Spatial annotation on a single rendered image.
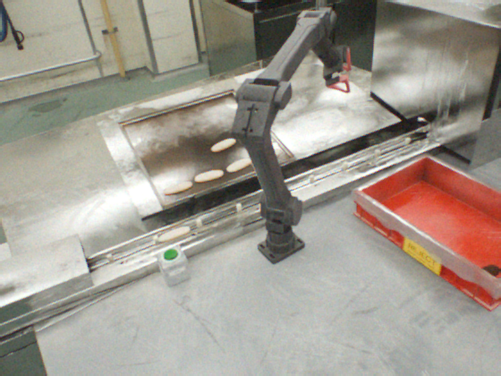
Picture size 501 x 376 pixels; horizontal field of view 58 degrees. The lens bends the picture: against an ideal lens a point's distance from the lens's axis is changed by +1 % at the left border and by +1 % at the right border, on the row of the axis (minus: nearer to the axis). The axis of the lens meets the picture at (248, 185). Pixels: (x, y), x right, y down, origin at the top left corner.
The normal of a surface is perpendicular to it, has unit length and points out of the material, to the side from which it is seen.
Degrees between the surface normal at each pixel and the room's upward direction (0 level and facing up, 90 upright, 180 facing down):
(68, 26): 90
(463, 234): 0
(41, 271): 0
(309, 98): 10
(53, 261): 0
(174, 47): 90
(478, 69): 90
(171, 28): 90
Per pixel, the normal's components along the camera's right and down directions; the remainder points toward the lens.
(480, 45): -0.89, 0.33
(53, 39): 0.45, 0.49
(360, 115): -0.01, -0.71
